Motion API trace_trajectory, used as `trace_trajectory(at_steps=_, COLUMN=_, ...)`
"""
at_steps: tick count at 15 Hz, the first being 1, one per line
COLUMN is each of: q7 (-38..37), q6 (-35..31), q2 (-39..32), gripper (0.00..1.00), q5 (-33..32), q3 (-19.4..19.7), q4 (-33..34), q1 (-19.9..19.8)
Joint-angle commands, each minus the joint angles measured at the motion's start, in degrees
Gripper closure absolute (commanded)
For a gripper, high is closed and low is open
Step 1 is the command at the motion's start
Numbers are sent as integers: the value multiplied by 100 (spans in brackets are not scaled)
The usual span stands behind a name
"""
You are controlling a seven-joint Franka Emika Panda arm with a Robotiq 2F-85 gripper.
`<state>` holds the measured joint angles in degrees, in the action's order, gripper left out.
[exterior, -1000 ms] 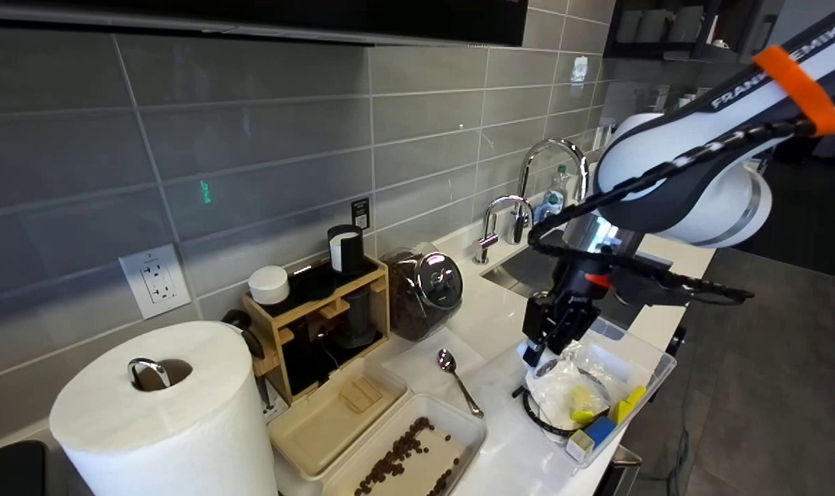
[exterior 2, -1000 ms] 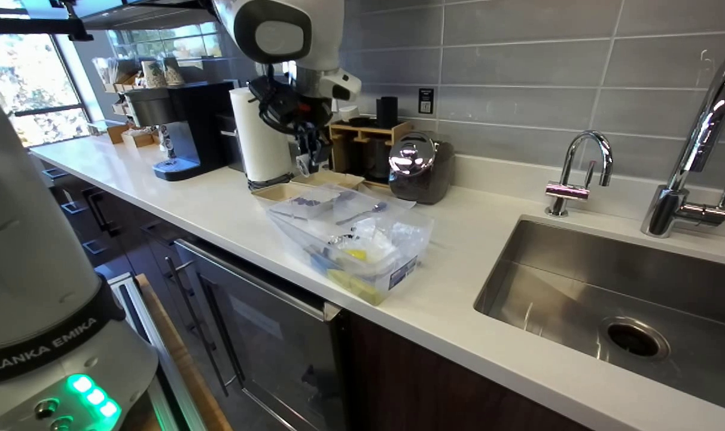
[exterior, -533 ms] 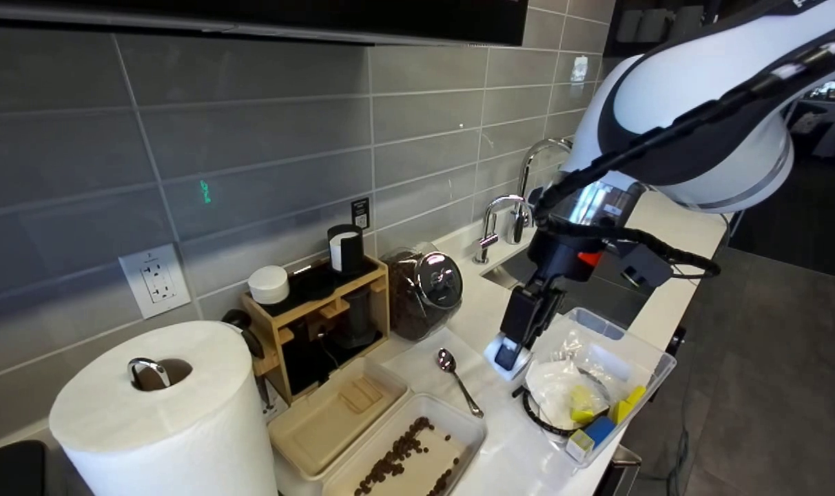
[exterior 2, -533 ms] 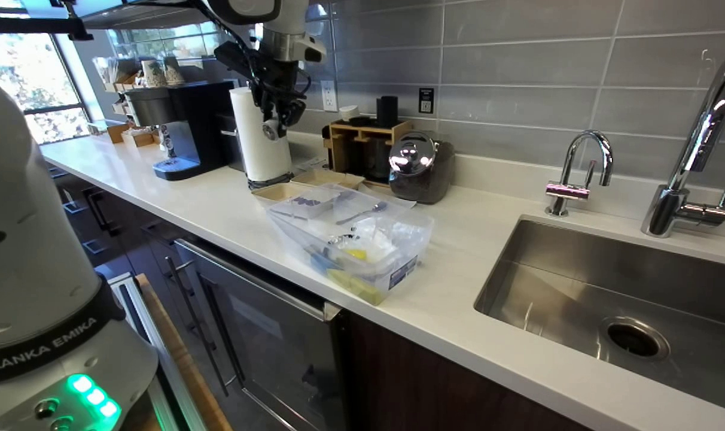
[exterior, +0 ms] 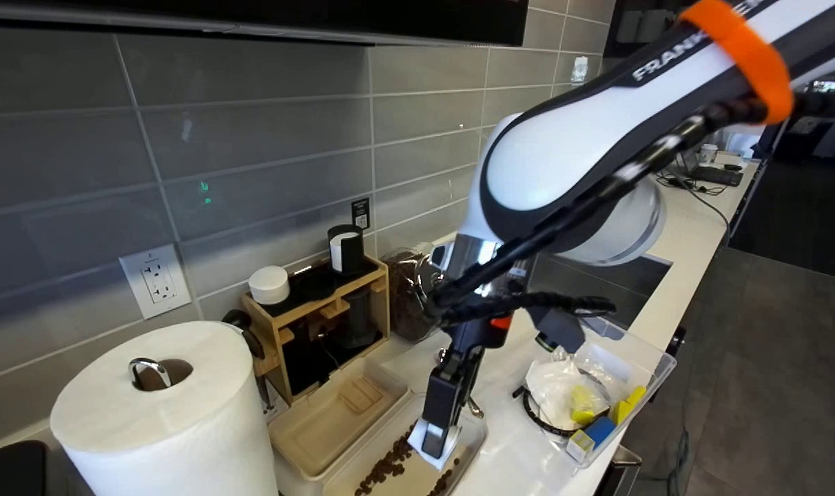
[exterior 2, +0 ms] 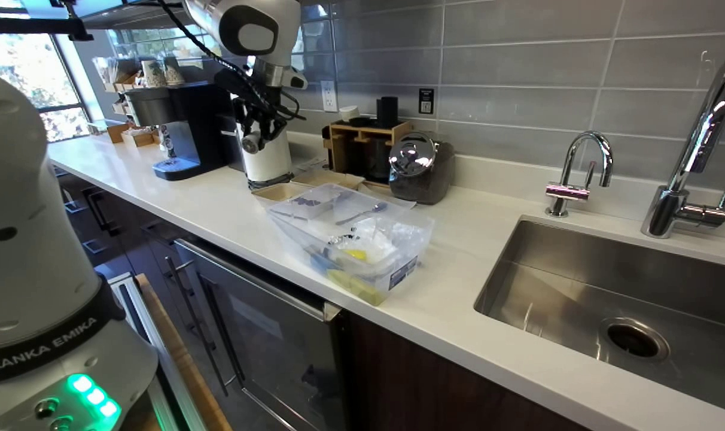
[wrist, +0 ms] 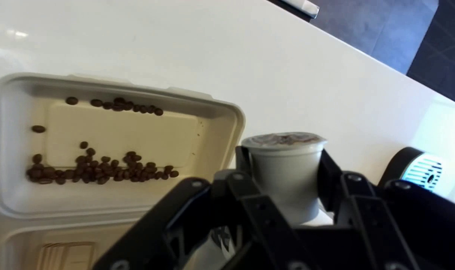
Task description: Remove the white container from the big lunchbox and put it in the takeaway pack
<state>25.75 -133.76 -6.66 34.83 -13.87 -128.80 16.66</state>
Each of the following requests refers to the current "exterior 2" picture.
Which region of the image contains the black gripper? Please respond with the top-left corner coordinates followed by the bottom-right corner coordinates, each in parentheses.
top-left (229, 83), bottom-right (289, 154)

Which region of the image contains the big clear plastic lunchbox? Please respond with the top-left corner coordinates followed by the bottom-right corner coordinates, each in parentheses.
top-left (266, 183), bottom-right (437, 310)

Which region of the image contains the white paper towel roll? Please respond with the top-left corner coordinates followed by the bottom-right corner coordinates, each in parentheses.
top-left (240, 127), bottom-right (296, 186)

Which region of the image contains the black and blue coffee machine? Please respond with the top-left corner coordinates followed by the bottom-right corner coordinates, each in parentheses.
top-left (125, 80), bottom-right (240, 183)

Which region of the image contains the wooden organizer shelf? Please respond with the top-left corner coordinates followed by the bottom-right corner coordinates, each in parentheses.
top-left (322, 117), bottom-right (417, 183)

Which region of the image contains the dark jar with metal lid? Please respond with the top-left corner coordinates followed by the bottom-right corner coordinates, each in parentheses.
top-left (386, 136), bottom-right (457, 206)

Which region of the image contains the yellow sponge piece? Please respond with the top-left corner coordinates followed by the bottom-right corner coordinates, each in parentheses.
top-left (342, 246), bottom-right (372, 268)

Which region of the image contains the metal overhead shelf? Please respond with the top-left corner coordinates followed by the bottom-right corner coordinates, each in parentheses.
top-left (0, 0), bottom-right (198, 42)

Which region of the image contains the stainless steel dishwasher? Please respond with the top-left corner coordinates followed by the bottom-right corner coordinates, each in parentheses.
top-left (167, 238), bottom-right (344, 431)

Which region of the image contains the window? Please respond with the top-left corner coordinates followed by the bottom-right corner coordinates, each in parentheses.
top-left (0, 32), bottom-right (108, 147)

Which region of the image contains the small chrome faucet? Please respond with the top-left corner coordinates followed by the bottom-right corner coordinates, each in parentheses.
top-left (542, 129), bottom-right (616, 220)

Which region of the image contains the stainless steel sink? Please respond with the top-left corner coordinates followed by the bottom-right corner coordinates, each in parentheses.
top-left (470, 216), bottom-right (725, 419)

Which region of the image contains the large chrome faucet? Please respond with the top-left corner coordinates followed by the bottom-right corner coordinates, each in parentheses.
top-left (642, 54), bottom-right (725, 239)

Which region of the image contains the black wall outlet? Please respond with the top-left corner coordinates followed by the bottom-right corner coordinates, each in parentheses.
top-left (417, 86), bottom-right (437, 117)

